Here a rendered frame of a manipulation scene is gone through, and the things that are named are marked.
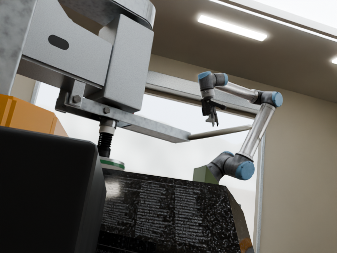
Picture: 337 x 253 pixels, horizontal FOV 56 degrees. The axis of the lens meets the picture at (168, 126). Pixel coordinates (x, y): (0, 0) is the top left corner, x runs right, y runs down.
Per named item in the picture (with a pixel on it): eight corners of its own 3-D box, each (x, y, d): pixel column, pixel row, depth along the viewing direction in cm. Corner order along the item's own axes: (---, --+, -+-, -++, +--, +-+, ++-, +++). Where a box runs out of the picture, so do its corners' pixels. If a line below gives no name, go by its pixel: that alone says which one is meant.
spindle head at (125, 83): (65, 90, 122) (88, -7, 134) (46, 101, 139) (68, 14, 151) (141, 117, 143) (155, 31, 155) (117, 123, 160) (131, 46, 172)
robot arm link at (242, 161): (233, 179, 244) (272, 97, 257) (249, 185, 229) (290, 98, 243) (220, 171, 236) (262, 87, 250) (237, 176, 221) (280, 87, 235)
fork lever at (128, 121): (67, 102, 123) (70, 90, 125) (51, 110, 138) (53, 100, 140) (194, 140, 164) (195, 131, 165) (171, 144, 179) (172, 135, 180)
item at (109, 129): (103, 131, 138) (104, 123, 139) (96, 133, 143) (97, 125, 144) (116, 135, 142) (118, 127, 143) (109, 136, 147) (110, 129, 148)
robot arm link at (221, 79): (218, 73, 222) (204, 73, 216) (229, 72, 213) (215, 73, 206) (218, 86, 224) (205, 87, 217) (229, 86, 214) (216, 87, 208)
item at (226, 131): (213, 137, 151) (212, 131, 151) (153, 146, 189) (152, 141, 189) (270, 126, 182) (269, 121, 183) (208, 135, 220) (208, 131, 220)
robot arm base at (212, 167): (194, 168, 250) (203, 160, 254) (208, 187, 251) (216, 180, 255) (206, 166, 232) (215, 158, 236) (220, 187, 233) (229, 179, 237)
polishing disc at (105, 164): (65, 158, 131) (67, 150, 132) (87, 167, 151) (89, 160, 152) (115, 164, 126) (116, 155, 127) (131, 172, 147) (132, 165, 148)
